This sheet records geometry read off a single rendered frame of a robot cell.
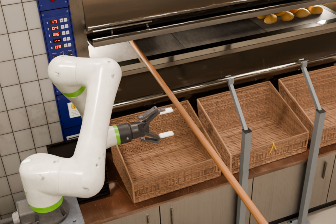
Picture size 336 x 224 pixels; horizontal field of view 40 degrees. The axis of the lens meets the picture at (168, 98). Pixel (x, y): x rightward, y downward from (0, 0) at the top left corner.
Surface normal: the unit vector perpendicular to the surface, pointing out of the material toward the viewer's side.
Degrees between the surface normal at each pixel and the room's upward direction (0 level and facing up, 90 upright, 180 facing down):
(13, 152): 90
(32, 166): 13
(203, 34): 0
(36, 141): 90
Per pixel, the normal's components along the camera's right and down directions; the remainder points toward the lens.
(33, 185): -0.16, 0.51
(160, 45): -0.04, -0.84
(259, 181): 0.36, 0.49
